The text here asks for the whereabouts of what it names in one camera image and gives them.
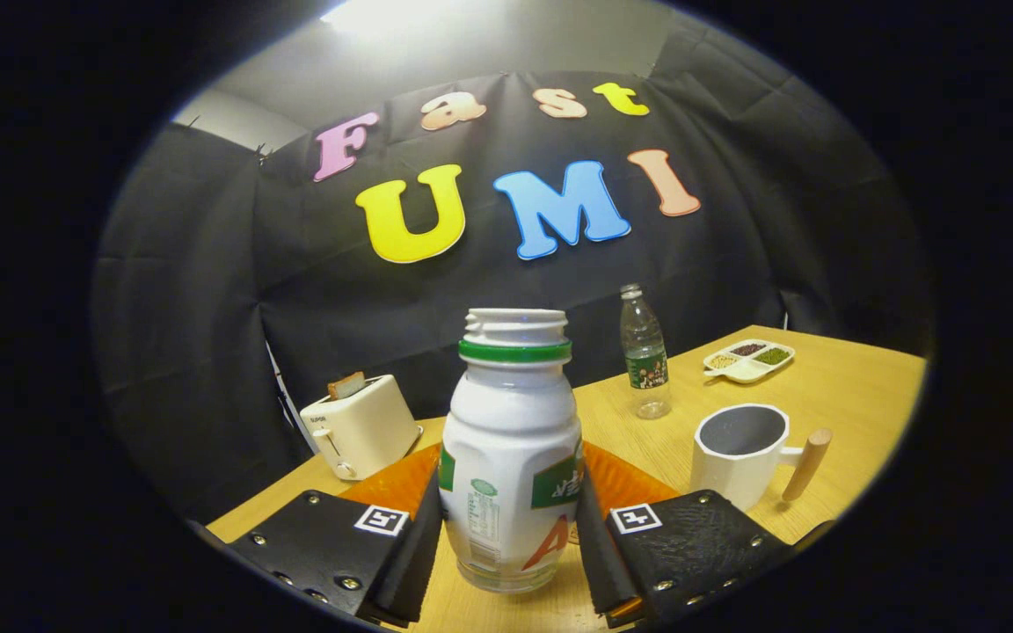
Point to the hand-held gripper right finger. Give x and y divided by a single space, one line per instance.
599 563

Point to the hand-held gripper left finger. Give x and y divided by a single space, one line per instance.
414 563

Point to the white juice bottle green label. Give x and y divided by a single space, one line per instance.
506 440

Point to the clear plastic water bottle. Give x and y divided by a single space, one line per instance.
645 352

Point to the cream toaster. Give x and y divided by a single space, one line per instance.
370 431

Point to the toast slice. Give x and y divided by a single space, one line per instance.
346 385

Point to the white divided dish of beans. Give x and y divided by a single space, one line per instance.
746 371

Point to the wooden table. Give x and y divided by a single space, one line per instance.
849 396

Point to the black backdrop cloth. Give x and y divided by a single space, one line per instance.
207 308

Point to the ceiling light panel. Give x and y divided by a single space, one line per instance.
379 10

